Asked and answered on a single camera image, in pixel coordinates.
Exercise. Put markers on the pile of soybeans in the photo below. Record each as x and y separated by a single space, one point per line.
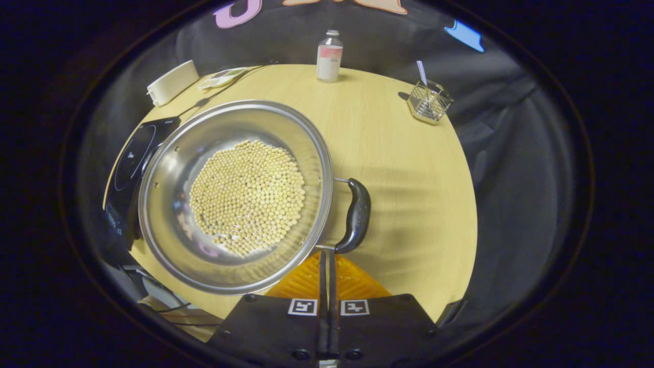
248 199

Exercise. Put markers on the black induction cooktop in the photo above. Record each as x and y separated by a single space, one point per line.
127 168

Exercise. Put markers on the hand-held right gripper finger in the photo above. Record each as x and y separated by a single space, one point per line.
323 317
332 317

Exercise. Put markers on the white divided bean dish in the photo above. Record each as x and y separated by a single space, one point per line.
219 77

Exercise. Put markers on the blue checkered stick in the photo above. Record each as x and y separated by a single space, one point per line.
421 71

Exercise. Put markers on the small pink label bottle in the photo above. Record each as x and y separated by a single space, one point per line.
329 61

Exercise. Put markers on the white toaster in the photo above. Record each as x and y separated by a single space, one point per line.
171 84

